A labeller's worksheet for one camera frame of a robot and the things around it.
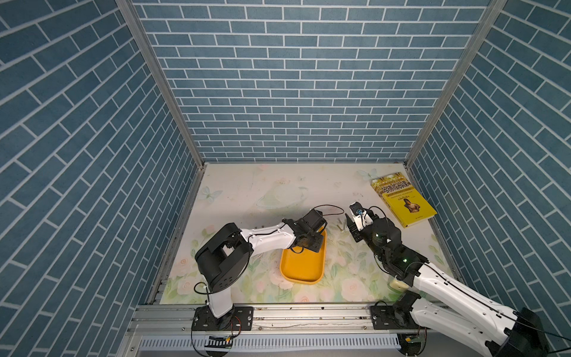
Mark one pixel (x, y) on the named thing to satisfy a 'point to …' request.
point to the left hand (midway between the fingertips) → (322, 245)
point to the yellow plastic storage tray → (302, 265)
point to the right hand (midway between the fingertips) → (356, 211)
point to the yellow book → (405, 201)
